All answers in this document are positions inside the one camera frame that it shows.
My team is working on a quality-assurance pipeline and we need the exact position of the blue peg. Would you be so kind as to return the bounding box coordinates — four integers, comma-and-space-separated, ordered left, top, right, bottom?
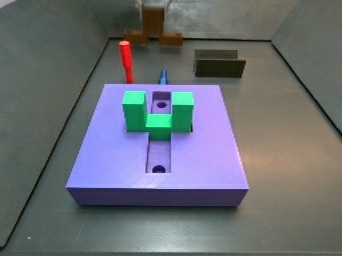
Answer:
159, 69, 168, 85

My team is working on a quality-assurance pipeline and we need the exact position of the black U-shaped bracket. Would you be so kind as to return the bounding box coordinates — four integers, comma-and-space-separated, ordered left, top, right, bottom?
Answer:
194, 49, 246, 78

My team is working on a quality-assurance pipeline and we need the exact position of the brown T-shaped block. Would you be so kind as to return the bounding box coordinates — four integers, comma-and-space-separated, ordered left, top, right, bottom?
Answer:
124, 6, 183, 46

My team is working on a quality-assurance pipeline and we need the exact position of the purple base board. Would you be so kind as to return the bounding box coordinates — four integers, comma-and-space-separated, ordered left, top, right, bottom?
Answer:
67, 84, 249, 206

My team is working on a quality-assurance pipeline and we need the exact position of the green U-shaped block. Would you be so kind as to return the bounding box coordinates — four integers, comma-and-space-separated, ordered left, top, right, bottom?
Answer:
122, 91, 195, 141

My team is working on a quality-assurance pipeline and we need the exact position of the red peg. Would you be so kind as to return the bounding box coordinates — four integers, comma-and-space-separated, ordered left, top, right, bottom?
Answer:
119, 40, 134, 84

